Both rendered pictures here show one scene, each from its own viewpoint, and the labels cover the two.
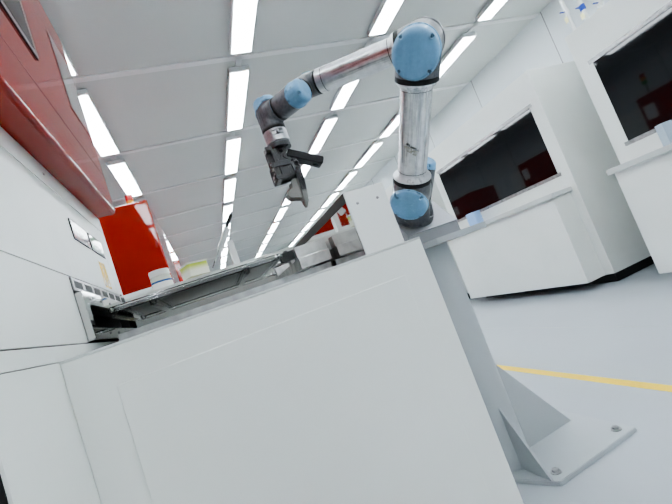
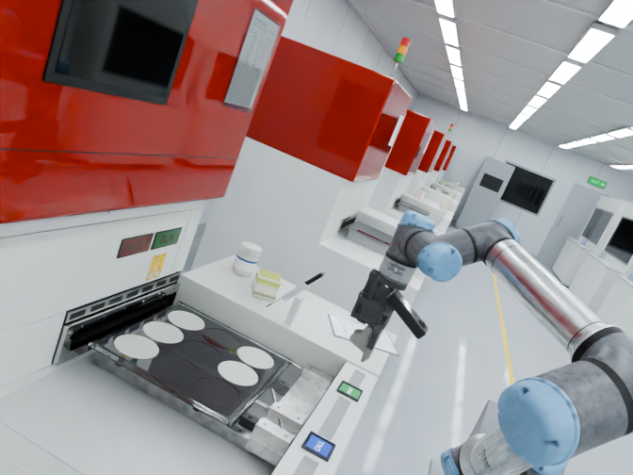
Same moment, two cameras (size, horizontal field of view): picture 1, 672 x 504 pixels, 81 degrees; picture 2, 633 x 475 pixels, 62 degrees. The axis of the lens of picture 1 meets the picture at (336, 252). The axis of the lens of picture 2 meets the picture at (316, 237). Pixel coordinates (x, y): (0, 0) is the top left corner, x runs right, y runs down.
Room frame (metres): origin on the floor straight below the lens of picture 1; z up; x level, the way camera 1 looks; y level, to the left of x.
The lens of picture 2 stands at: (0.10, -0.40, 1.55)
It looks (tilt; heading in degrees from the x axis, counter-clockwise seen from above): 13 degrees down; 32
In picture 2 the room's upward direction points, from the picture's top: 22 degrees clockwise
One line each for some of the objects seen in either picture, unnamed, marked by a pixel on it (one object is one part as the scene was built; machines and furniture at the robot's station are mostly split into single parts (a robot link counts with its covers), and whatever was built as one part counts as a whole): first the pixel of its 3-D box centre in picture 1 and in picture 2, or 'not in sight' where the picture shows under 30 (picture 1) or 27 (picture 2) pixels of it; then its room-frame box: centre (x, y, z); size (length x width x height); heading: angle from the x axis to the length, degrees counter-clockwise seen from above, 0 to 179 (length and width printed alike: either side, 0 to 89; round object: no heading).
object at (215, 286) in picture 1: (203, 289); (200, 352); (1.01, 0.36, 0.90); 0.34 x 0.34 x 0.01; 19
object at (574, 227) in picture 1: (520, 198); not in sight; (4.32, -2.12, 1.00); 1.80 x 1.08 x 2.00; 19
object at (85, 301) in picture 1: (114, 319); (125, 317); (0.92, 0.55, 0.89); 0.44 x 0.02 x 0.10; 19
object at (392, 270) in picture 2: (277, 138); (396, 270); (1.18, 0.05, 1.28); 0.08 x 0.08 x 0.05
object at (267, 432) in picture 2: (309, 249); (273, 434); (0.96, 0.06, 0.89); 0.08 x 0.03 x 0.03; 109
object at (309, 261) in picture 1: (300, 269); (293, 413); (1.11, 0.11, 0.87); 0.36 x 0.08 x 0.03; 19
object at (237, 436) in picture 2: (235, 300); (186, 407); (0.91, 0.26, 0.84); 0.50 x 0.02 x 0.03; 109
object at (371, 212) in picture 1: (336, 245); (324, 442); (1.06, -0.01, 0.89); 0.55 x 0.09 x 0.14; 19
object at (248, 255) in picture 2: (162, 283); (247, 258); (1.38, 0.62, 1.01); 0.07 x 0.07 x 0.10
